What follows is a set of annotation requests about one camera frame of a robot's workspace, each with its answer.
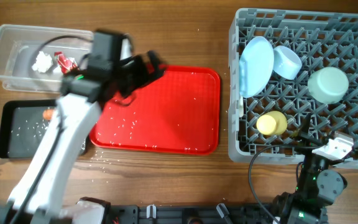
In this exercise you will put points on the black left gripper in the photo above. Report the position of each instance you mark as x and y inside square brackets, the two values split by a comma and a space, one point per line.
[136, 74]

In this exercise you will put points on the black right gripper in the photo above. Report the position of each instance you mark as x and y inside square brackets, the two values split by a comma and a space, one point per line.
[308, 146]

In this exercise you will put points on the yellow cup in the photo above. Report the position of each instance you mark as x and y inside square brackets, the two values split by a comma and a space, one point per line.
[272, 123]

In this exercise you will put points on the green bowl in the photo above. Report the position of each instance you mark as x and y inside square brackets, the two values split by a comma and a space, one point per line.
[328, 85]

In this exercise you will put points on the light blue bowl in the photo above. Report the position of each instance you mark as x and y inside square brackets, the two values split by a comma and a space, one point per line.
[287, 63]

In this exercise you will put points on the red snack wrapper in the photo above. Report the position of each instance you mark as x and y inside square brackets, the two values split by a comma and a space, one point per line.
[66, 64]

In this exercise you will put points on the light blue plate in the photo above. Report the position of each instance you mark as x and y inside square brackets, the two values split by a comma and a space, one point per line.
[255, 67]

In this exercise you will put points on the white tissue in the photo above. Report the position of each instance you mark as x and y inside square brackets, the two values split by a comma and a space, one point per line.
[43, 62]

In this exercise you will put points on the orange carrot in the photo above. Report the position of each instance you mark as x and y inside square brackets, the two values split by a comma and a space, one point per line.
[48, 114]

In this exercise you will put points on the white plastic spoon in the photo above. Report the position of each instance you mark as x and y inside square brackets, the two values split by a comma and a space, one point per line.
[240, 105]

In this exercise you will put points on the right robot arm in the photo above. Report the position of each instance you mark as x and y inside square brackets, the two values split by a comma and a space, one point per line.
[317, 186]

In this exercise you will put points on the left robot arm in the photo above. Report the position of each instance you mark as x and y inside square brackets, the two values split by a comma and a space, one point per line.
[112, 69]

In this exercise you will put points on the grey-blue dishwasher rack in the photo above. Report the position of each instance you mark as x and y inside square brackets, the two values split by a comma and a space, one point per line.
[320, 39]

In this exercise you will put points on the red plastic tray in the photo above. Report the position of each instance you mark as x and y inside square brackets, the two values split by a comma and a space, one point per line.
[178, 113]

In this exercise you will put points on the clear plastic bin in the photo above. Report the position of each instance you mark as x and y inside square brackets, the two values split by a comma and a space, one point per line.
[17, 46]

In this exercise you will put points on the black tray bin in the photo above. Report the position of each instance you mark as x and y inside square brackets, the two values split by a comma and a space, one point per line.
[23, 127]

